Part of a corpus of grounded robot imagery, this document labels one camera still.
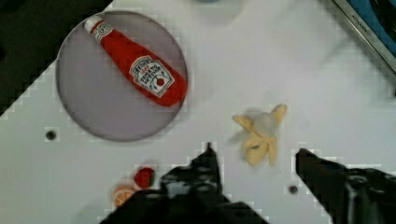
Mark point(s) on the red strawberry toy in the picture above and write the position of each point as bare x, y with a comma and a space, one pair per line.
144, 178

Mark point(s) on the plush red ketchup bottle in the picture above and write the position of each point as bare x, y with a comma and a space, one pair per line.
149, 73

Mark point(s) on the blue cup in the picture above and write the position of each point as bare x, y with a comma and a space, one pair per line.
208, 1

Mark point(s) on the plush peeled banana toy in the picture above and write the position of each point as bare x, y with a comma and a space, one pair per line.
261, 141

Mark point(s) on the orange slice toy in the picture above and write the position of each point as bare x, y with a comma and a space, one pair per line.
122, 194

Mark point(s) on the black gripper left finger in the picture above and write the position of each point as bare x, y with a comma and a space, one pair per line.
190, 194

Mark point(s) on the toy oven with blue door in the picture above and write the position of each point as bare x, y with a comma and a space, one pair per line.
374, 23

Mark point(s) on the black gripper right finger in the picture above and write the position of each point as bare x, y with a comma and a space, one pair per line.
349, 195

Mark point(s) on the round grey plate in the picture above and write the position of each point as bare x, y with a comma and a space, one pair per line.
97, 96

